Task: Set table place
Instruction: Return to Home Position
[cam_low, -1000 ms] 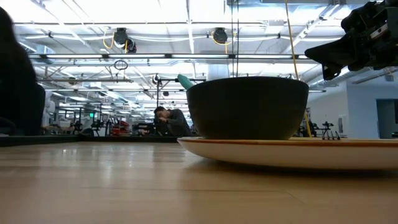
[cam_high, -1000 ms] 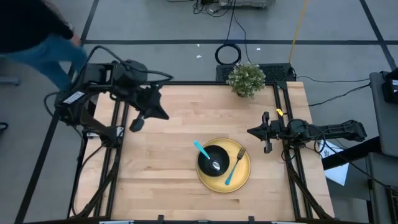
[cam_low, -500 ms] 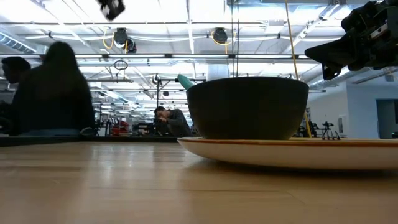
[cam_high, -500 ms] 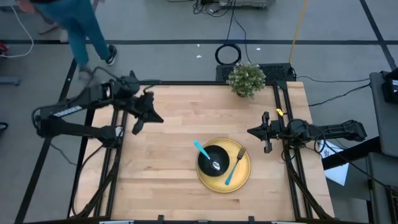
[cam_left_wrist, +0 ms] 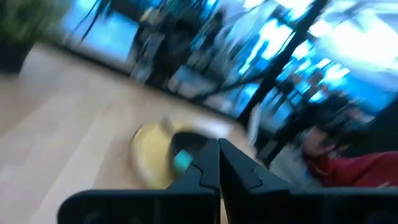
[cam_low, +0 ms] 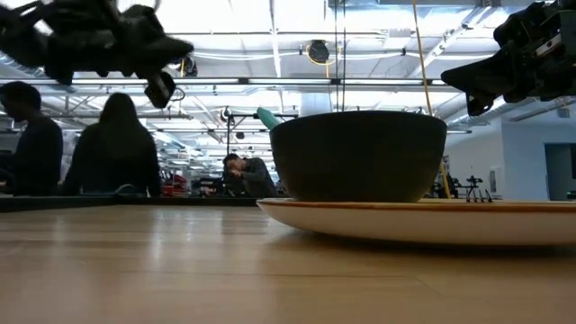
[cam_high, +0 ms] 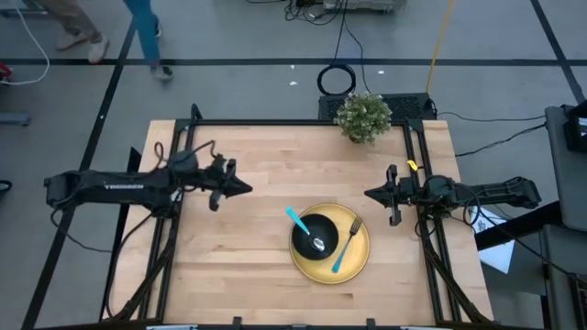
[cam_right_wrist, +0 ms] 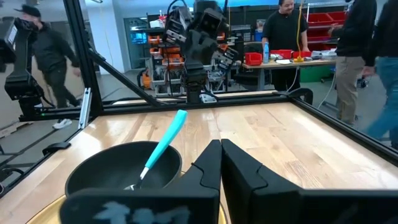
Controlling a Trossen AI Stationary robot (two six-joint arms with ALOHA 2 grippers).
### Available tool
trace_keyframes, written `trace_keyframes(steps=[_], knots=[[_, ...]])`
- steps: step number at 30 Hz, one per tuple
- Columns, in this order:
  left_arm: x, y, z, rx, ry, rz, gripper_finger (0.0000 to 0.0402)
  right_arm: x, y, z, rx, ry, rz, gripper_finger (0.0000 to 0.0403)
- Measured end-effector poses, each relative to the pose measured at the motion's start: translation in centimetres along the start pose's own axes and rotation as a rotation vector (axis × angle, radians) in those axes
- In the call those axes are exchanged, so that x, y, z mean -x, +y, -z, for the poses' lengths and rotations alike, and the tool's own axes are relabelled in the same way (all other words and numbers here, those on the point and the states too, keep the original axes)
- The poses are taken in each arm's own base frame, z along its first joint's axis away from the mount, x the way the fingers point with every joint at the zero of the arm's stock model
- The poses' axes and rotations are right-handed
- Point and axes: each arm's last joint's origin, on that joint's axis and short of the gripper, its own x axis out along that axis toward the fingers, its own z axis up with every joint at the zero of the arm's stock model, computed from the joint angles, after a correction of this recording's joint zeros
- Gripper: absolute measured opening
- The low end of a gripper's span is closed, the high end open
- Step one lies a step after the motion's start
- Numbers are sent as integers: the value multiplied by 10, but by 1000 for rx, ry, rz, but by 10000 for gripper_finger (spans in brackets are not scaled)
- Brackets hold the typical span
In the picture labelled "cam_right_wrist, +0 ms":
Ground rack with orange parts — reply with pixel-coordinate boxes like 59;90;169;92
146;12;246;96

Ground silver bracket strip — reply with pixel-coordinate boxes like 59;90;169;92
77;86;93;130

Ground black clamp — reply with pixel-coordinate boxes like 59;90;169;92
42;141;72;157

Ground yellow hanging cable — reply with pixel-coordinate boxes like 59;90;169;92
294;0;305;63

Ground red plastic bin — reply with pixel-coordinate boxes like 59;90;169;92
269;49;294;60
244;52;264;67

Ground silver mounting bracket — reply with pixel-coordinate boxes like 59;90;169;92
200;93;218;104

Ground orange vacuum cleaner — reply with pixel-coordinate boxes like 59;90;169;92
136;67;154;90

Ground dark grey bowl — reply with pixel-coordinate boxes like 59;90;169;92
64;140;183;197

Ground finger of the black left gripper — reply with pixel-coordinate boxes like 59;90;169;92
198;40;239;70
164;28;203;63

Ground grey cabinet with screen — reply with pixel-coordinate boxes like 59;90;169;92
123;17;150;70

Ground black table end rail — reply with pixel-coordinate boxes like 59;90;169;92
18;93;295;122

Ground black table edge rail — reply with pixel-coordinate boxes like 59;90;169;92
290;95;398;166
0;126;94;198

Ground person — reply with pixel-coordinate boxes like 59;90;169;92
14;4;82;130
361;0;398;149
261;0;311;93
328;0;379;126

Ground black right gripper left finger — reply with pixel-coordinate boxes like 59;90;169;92
58;139;222;224

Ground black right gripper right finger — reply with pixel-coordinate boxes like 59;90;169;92
221;138;398;224

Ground red storage bin rack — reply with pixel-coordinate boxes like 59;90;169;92
306;11;348;44

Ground wooden work table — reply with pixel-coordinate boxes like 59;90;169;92
241;58;337;91

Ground green bin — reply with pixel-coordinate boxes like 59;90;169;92
299;64;337;83

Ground black office chair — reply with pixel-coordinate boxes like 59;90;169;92
233;42;272;91

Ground black diagonal frame brace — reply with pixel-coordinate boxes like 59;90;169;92
88;48;164;108

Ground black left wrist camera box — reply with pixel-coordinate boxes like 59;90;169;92
198;8;227;34

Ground spoon with teal handle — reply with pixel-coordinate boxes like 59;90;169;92
123;109;189;192

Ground black frame post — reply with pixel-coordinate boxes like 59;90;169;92
63;0;104;118

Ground yellow plate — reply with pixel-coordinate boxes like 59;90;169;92
26;169;230;224

